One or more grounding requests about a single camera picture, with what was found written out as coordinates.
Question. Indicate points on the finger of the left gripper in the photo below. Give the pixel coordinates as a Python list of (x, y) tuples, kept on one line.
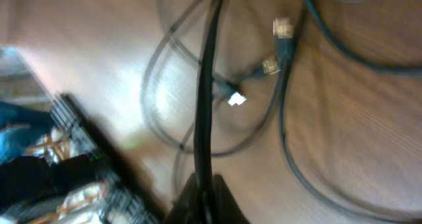
[(127, 200)]

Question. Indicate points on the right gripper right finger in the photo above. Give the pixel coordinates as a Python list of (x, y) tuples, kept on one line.
[(226, 209)]

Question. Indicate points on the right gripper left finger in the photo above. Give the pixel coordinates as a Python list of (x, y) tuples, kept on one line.
[(189, 208)]

